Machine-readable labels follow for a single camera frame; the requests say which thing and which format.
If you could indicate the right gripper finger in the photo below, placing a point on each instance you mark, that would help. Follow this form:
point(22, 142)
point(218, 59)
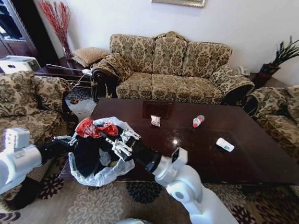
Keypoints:
point(131, 135)
point(117, 146)

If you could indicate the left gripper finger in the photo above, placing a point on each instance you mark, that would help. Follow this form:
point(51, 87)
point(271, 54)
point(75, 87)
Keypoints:
point(63, 139)

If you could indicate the red wrapper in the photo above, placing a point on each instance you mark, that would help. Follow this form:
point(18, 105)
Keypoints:
point(87, 128)

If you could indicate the black bin with white liner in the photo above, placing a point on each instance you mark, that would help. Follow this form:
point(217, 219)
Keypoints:
point(92, 162)

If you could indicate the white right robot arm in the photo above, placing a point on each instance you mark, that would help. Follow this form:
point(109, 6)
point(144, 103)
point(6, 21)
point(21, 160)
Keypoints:
point(197, 197)

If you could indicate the small white snack packet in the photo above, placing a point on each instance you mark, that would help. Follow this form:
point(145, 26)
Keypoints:
point(155, 120)

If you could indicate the patterned floral rug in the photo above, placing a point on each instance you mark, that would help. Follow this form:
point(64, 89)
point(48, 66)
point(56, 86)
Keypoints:
point(104, 207)

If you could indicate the floral armchair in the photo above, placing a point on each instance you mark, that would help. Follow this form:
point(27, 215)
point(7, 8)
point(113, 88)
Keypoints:
point(290, 114)
point(11, 100)

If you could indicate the plastic bottle with red label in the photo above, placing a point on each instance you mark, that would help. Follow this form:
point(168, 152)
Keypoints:
point(198, 121)

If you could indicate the dark wooden side table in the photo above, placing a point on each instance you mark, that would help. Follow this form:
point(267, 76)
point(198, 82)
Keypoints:
point(61, 71)
point(275, 82)

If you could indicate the floral three-seat sofa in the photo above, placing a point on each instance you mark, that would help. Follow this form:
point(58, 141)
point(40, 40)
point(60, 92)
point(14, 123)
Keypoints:
point(173, 77)

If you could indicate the white cup with green print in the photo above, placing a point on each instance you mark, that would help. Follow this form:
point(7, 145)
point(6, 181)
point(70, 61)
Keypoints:
point(225, 145)

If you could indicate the brown woven cushion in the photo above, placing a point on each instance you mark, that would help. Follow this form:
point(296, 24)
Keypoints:
point(89, 55)

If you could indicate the white box appliance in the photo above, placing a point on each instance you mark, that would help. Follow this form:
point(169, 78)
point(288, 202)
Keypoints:
point(16, 63)

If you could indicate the red branch decoration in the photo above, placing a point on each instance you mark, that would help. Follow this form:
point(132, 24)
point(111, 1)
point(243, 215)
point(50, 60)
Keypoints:
point(59, 23)

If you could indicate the dark wooden cabinet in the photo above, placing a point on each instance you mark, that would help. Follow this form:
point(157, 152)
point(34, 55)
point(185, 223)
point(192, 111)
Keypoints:
point(24, 14)

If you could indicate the green potted plant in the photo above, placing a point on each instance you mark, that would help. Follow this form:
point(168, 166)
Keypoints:
point(271, 70)

